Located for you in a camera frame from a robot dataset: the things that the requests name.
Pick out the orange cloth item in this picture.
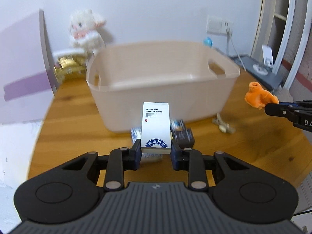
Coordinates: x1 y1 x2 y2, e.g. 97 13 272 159
244 81 279 109

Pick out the blue white tissue pack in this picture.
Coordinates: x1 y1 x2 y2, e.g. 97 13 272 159
130 127 163 162

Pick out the white hotel supplies box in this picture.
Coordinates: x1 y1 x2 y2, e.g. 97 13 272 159
141 102 171 154

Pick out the white phone stand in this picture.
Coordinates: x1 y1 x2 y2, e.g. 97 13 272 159
253 45 274 75

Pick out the beige small debris piece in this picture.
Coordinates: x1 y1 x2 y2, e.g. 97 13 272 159
212 113 236 134

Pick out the white pillow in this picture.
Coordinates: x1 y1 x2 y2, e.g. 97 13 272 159
1 121 43 188

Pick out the black small box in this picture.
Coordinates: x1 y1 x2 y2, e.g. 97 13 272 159
172 128 195 148

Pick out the beige plastic storage bin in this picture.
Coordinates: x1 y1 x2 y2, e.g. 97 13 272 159
86 41 240 132

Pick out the dark printed small packet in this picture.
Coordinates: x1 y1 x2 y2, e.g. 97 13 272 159
170 119 186 131

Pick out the blue toy figure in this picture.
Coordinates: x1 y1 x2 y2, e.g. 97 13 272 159
203 37 213 47

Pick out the gold tissue pack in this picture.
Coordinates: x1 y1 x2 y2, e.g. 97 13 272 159
53 56 87 83

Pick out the white plush lamb toy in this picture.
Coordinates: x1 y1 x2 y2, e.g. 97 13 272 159
69 9 106 52

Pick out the white shelf frame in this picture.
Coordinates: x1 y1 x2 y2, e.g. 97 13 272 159
251 0 311 90

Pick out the white plug and cable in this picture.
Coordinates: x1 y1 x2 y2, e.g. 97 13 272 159
225 27 248 73

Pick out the white wall socket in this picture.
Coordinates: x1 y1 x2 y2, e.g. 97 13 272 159
206 16 233 35

